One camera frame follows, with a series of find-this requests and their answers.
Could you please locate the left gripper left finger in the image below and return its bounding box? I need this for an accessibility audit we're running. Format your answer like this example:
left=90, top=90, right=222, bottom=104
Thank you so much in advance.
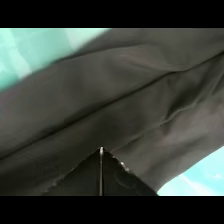
left=42, top=146, right=102, bottom=197

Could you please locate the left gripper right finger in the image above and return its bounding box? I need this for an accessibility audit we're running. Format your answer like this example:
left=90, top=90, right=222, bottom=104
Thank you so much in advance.
left=101, top=146, right=159, bottom=197

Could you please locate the dark grey garment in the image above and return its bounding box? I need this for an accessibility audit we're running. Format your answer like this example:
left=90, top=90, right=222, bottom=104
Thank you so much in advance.
left=0, top=27, right=224, bottom=197

